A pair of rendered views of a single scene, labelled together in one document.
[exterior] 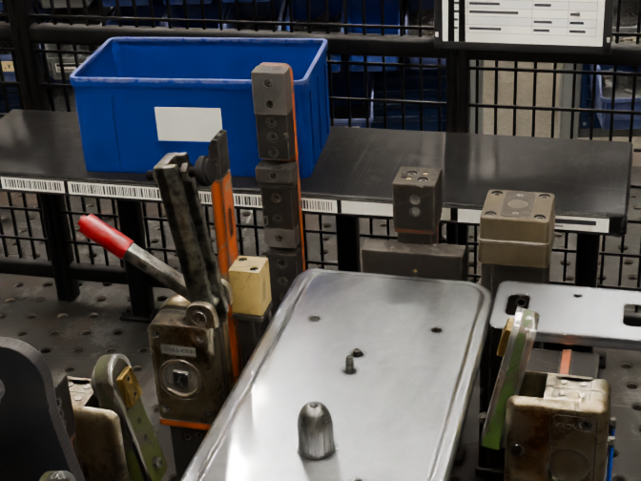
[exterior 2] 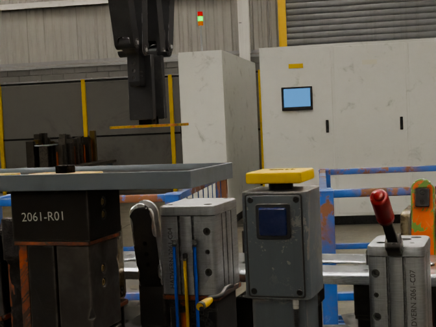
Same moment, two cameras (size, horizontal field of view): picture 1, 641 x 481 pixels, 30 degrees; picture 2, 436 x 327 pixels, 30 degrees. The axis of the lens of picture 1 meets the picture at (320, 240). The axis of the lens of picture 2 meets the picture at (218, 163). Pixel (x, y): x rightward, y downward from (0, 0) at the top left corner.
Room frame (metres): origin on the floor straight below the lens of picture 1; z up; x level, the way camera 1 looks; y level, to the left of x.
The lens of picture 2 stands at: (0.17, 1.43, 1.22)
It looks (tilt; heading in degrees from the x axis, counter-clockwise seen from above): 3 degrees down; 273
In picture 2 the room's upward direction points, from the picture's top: 3 degrees counter-clockwise
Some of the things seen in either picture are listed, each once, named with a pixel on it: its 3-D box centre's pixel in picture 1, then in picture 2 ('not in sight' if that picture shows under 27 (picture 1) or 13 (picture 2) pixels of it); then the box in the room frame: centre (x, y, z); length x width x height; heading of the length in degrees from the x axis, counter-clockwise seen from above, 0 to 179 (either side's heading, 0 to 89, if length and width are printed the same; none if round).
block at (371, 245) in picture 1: (415, 355); not in sight; (1.23, -0.11, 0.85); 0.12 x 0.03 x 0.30; 74
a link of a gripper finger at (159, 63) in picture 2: not in sight; (152, 87); (0.29, 0.53, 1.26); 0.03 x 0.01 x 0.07; 158
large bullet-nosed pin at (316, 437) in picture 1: (315, 432); not in sight; (0.86, 0.01, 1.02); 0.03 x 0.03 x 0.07
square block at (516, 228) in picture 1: (514, 339); not in sight; (1.20, -0.22, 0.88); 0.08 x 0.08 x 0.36; 74
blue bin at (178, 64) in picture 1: (206, 104); not in sight; (1.48, 0.14, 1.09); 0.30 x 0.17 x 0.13; 78
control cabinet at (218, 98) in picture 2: not in sight; (222, 119); (0.68, -8.88, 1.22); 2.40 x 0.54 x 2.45; 82
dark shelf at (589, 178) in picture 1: (279, 165); not in sight; (1.45, 0.05, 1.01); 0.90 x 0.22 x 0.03; 74
